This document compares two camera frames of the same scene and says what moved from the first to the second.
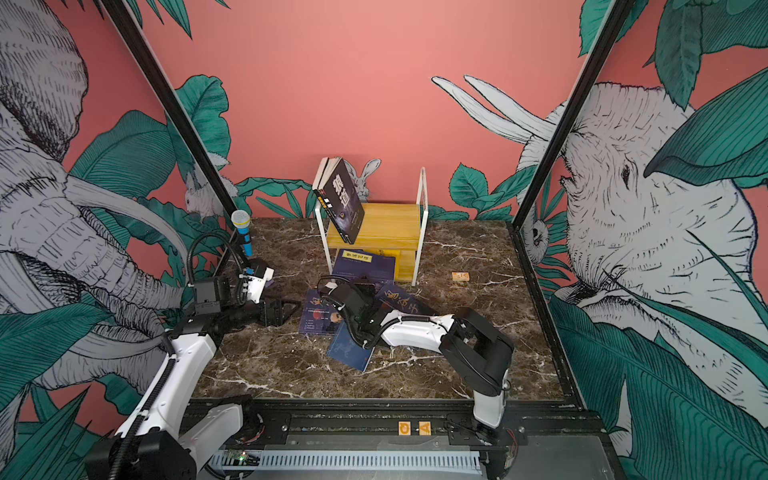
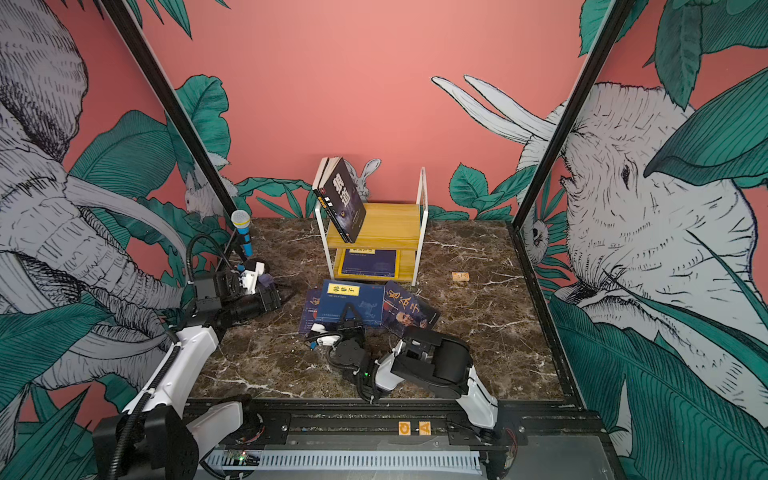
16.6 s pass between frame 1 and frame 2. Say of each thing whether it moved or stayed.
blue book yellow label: moved
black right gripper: moved
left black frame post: stayed
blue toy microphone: stayed
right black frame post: stayed
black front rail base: stayed
